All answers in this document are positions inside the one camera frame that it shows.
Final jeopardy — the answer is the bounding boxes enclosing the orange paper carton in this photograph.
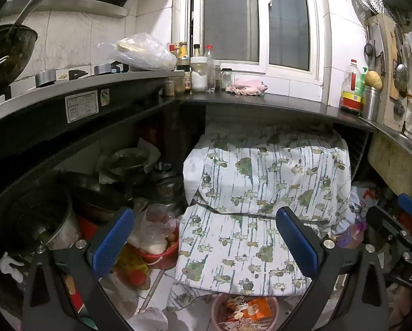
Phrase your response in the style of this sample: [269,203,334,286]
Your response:
[243,297,272,321]

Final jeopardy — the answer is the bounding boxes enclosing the pink plastic basket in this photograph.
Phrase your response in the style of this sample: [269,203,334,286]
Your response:
[211,294,279,330]

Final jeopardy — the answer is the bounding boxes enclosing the food scraps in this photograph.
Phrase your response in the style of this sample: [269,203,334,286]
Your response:
[220,296,257,331]

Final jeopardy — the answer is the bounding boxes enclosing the steel pot under counter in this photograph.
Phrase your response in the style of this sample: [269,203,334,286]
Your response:
[29,201,81,250]

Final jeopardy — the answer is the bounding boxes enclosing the purple plastic bag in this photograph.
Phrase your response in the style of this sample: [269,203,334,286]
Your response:
[336,221,367,250]

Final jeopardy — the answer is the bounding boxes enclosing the plastic bag with food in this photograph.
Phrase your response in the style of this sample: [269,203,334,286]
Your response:
[127,203,178,255]

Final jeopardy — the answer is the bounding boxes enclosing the red plastic bowl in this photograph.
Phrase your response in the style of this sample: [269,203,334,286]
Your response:
[135,226,180,271]

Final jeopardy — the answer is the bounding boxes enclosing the steel utensil cup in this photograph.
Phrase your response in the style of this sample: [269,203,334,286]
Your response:
[361,85,381,121]

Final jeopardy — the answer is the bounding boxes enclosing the cooking oil bottle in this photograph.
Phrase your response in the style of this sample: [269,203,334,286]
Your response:
[340,59,362,114]

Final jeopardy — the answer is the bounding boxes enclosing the hanging steel ladle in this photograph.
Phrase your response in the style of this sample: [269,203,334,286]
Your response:
[394,25,410,97]

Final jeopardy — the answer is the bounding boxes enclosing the black gas stove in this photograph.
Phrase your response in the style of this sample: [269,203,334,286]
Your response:
[0,70,182,120]

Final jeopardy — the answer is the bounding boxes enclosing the cat patterned white cloth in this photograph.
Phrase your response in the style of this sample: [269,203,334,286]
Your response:
[167,124,353,311]

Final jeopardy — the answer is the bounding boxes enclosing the pink cloth on counter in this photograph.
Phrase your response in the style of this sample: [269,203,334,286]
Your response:
[226,79,268,96]

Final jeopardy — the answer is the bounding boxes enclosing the white lidded salt jar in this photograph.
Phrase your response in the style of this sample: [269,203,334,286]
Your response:
[190,56,207,93]

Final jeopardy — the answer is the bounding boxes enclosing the clear plastic bag on stove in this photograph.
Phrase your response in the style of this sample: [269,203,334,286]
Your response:
[98,33,177,71]

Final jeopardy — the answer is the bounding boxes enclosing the small glass jar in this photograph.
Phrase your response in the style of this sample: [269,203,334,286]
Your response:
[220,68,234,90]

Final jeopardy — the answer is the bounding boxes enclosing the yellow cap bottle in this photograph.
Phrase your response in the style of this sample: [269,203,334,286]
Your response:
[177,42,189,66]

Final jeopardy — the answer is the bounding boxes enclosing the clear bottle red cap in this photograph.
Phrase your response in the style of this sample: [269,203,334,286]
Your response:
[205,45,216,93]

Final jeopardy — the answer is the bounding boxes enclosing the white framed window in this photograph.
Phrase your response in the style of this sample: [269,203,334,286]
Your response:
[191,0,326,85]

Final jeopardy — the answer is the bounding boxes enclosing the black wok with handle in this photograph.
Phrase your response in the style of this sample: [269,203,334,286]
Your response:
[0,0,44,95]

